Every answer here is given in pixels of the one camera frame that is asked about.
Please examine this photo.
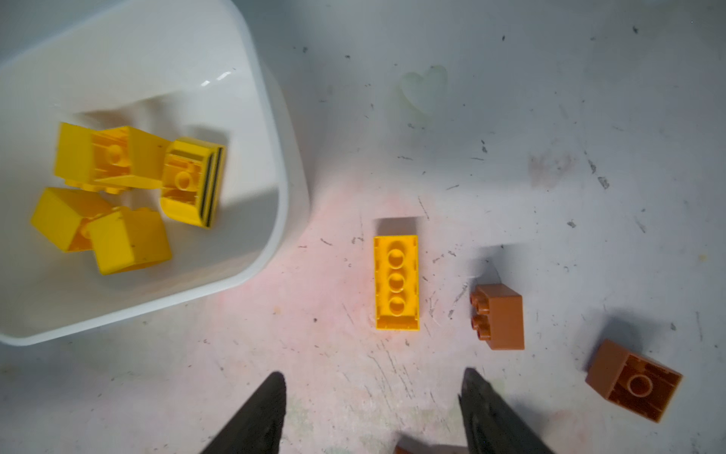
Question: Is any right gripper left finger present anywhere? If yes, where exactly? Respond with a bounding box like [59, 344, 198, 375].
[202, 371, 287, 454]

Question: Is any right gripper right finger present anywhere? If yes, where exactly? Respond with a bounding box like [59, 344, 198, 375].
[459, 368, 553, 454]

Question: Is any brown lego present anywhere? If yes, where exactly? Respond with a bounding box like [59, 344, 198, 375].
[585, 340, 683, 423]
[470, 284, 525, 351]

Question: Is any yellow long lego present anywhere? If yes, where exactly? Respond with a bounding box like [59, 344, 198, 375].
[374, 236, 420, 331]

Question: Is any yellow studded lego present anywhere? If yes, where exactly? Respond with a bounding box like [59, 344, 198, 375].
[160, 137, 226, 229]

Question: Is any white rectangular bowl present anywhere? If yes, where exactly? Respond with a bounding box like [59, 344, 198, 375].
[0, 0, 311, 347]

